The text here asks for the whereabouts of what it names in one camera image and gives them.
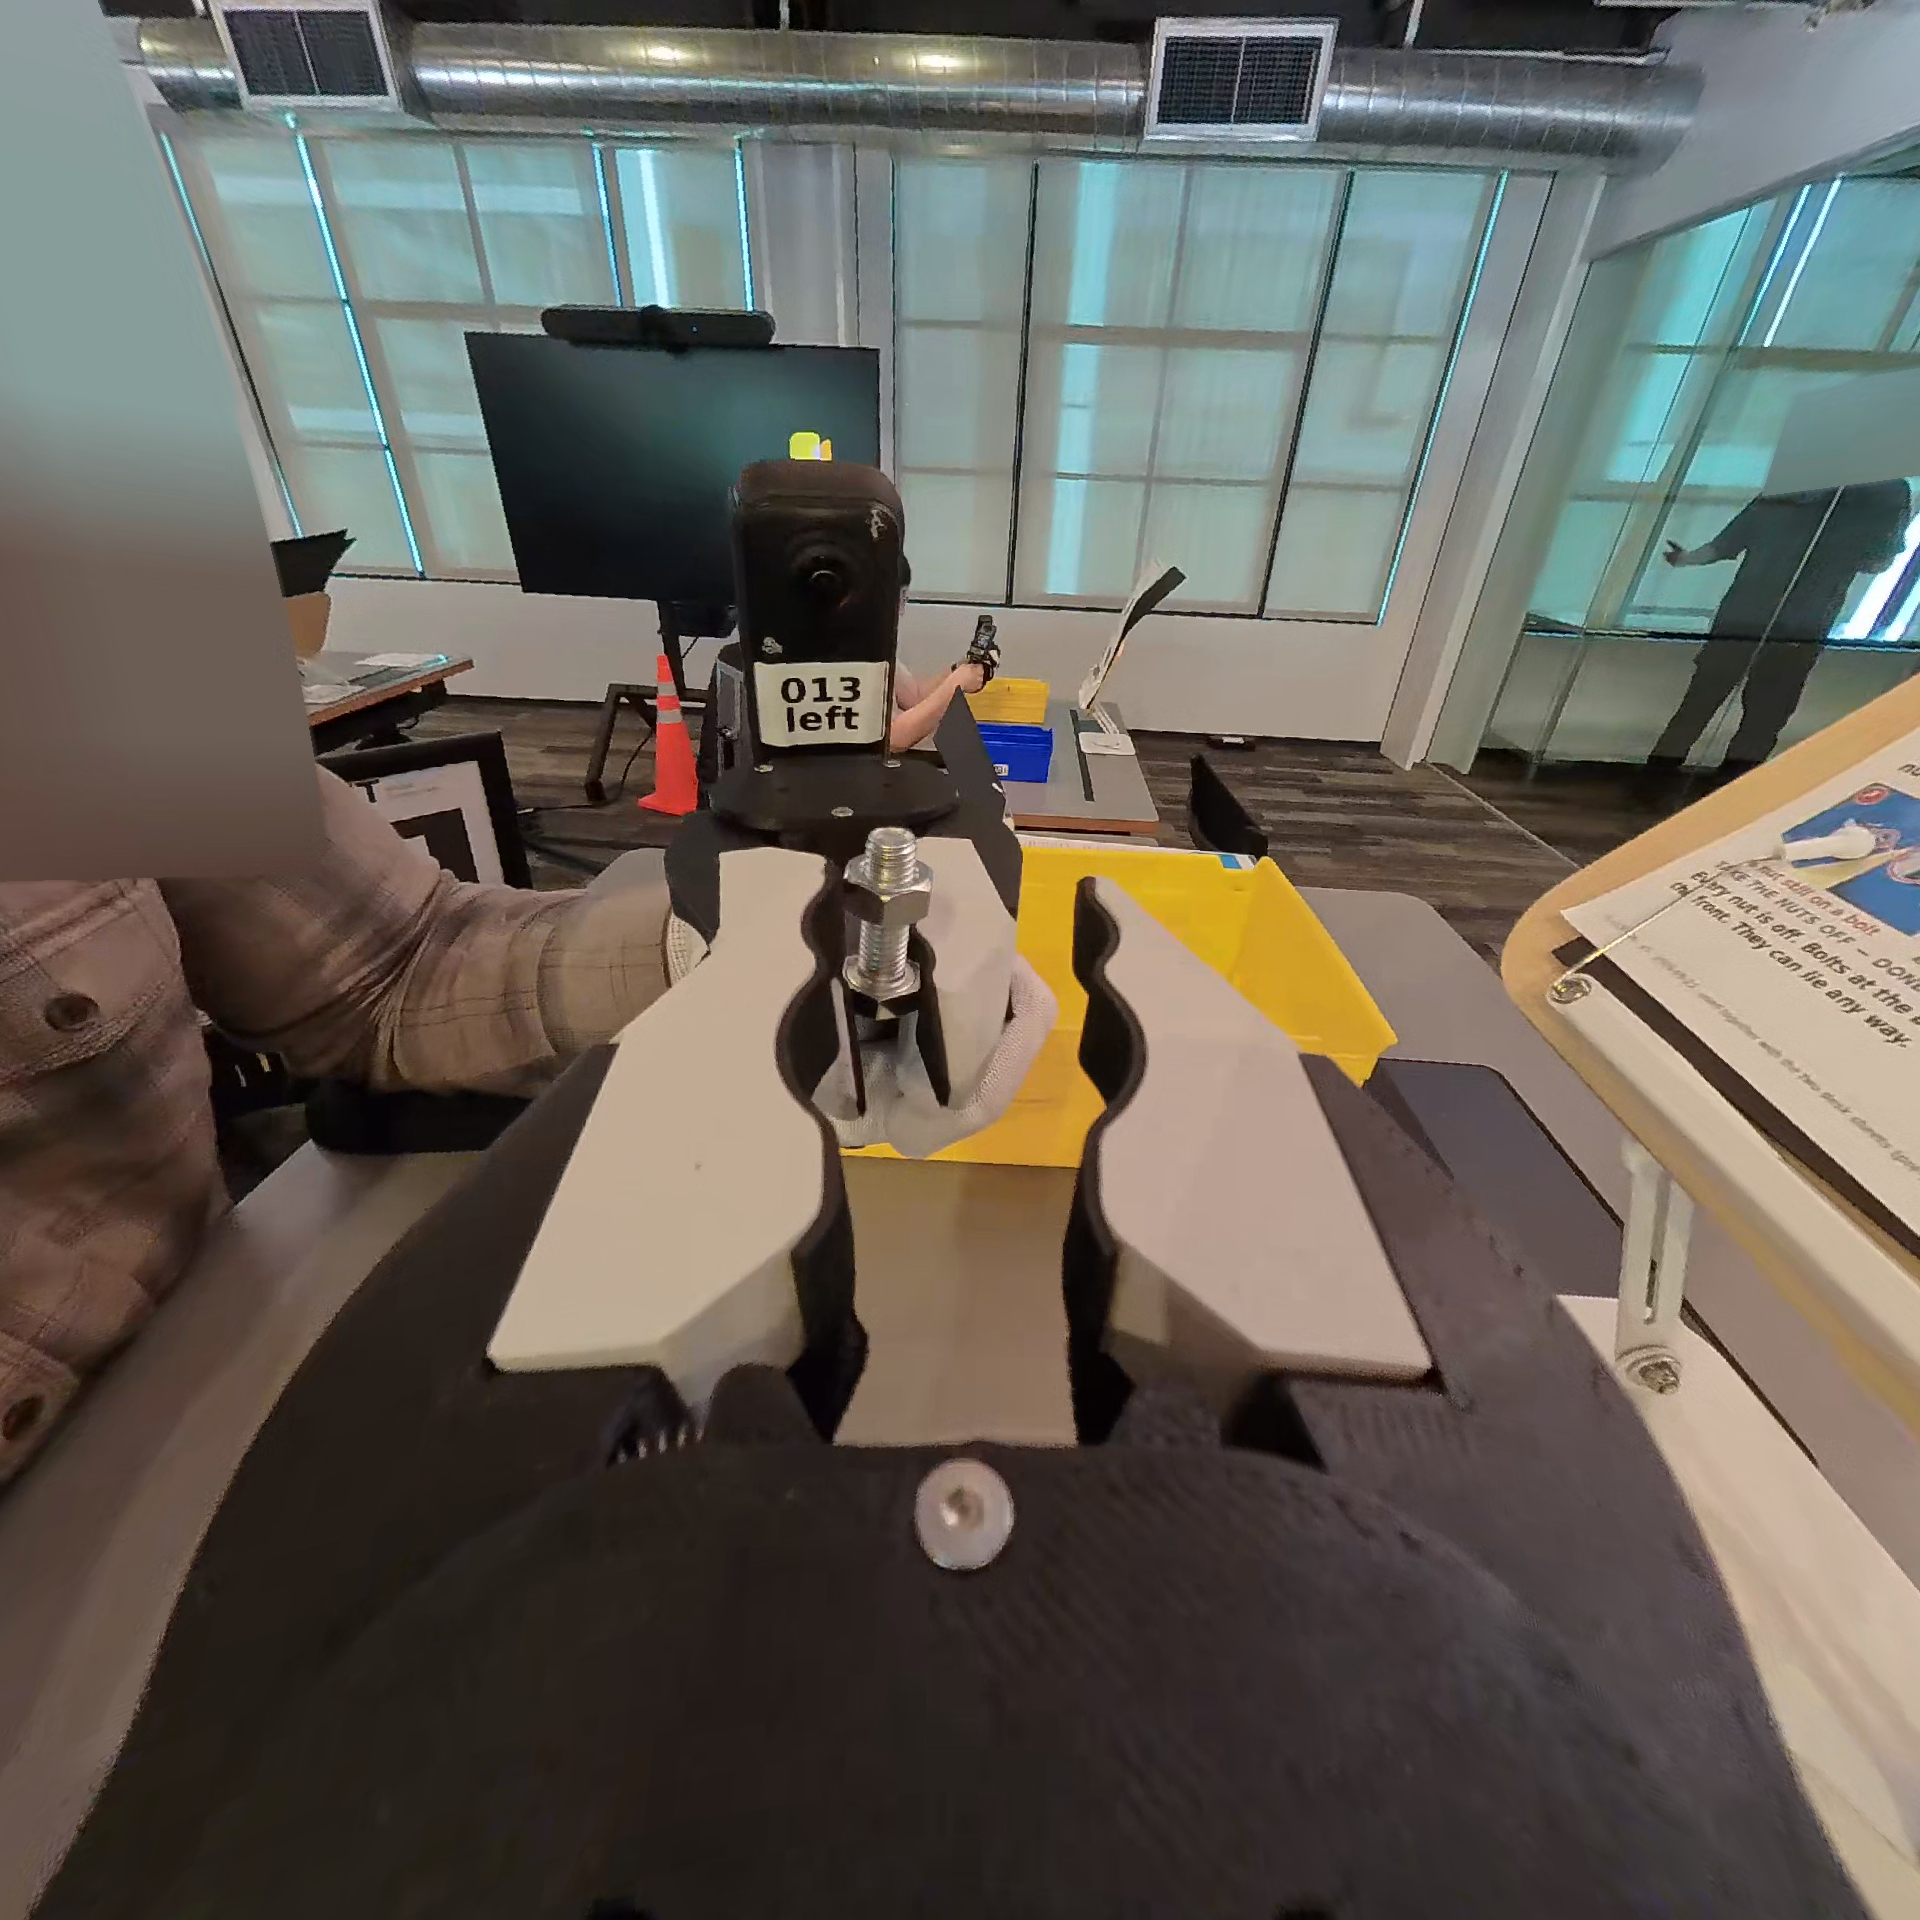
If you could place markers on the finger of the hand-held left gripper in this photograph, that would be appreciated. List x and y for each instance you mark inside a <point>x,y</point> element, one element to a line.
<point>893,1116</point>
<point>972,961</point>

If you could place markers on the person's left forearm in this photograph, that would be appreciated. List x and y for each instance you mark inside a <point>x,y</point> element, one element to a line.
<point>421,961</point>

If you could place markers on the silver hex nut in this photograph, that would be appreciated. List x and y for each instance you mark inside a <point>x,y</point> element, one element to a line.
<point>882,987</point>

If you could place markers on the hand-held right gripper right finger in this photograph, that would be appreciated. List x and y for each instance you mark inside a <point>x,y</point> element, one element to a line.
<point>1259,1201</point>

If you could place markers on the person's left hand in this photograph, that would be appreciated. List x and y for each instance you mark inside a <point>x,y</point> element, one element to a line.
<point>645,930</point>

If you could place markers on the dark wall screen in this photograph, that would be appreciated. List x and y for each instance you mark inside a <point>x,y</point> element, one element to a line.
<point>660,467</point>

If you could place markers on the black framed sign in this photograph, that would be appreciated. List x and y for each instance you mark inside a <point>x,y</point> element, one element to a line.
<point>434,812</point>

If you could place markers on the printed instruction sheet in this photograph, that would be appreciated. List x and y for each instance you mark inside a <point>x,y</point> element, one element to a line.
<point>1771,930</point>

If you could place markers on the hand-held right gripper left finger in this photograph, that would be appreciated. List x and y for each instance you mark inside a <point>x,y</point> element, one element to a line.
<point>660,1201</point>

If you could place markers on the small yellow bin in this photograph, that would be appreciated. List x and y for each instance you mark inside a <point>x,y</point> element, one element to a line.
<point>1015,701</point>

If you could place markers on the silver hex bolt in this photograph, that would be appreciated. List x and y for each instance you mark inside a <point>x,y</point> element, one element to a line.
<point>884,871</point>

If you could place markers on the yellow plastic bin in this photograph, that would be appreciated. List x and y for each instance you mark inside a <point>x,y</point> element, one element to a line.
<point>1259,977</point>

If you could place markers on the blue plastic bin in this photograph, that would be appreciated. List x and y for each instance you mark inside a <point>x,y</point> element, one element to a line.
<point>1015,754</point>

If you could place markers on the orange traffic cone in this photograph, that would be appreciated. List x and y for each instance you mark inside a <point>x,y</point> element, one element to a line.
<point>671,751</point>

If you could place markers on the wooden document stand white base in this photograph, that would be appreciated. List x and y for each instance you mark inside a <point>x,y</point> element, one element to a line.
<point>1771,1499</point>

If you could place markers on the black round pad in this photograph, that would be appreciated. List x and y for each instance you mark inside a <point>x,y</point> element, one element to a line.
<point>450,1121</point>

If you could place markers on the black backing board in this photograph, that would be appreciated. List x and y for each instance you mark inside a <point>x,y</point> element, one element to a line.
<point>1816,1154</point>

